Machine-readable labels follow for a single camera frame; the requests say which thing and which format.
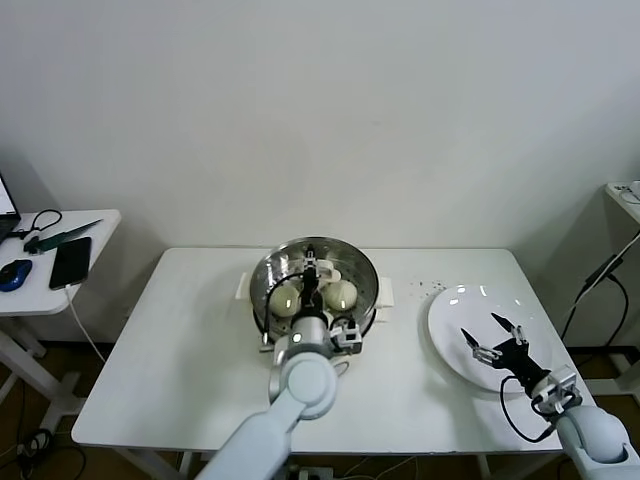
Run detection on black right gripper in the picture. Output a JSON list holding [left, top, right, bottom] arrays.
[[459, 312, 552, 392]]

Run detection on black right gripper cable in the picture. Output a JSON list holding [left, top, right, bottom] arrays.
[[499, 374, 556, 444]]

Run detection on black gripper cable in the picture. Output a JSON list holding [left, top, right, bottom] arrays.
[[499, 374, 556, 444], [259, 272, 306, 354]]

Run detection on white floor cable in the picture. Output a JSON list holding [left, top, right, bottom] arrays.
[[344, 455, 419, 479]]

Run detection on dark green flat tool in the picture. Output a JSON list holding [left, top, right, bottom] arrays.
[[23, 218, 105, 254]]

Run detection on black looped cord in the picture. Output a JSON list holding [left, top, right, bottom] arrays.
[[7, 208, 64, 241]]

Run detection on black smartphone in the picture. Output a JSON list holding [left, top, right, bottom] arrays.
[[48, 236, 93, 291]]

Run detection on round glass pot lid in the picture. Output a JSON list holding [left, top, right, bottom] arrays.
[[251, 239, 379, 341]]

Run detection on white power strip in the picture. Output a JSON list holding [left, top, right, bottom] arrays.
[[610, 182, 640, 206]]

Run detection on white charging cable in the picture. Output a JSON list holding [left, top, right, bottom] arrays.
[[64, 285, 107, 364]]

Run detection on small white side table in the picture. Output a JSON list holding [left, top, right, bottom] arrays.
[[0, 208, 122, 439]]

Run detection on round white plate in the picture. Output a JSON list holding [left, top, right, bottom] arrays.
[[426, 283, 553, 394]]

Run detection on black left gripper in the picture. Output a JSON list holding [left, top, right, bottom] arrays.
[[298, 243, 322, 317]]

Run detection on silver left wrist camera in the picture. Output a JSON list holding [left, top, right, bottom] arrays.
[[329, 319, 364, 355]]

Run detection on laptop screen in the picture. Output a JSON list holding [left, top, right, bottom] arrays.
[[0, 169, 24, 244]]

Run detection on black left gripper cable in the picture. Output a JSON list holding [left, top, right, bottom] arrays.
[[259, 272, 306, 354]]

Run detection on white steamed baozi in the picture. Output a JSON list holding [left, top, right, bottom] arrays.
[[324, 279, 359, 311], [269, 285, 303, 317]]

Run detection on blue computer mouse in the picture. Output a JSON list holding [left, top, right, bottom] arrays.
[[0, 258, 34, 293]]

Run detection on black floor cables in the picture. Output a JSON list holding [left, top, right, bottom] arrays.
[[0, 427, 89, 480]]

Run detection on black power adapter cable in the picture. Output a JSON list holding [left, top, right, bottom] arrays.
[[559, 243, 640, 351]]

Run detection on perforated steel steamer basket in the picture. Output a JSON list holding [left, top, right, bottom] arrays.
[[234, 237, 396, 351]]

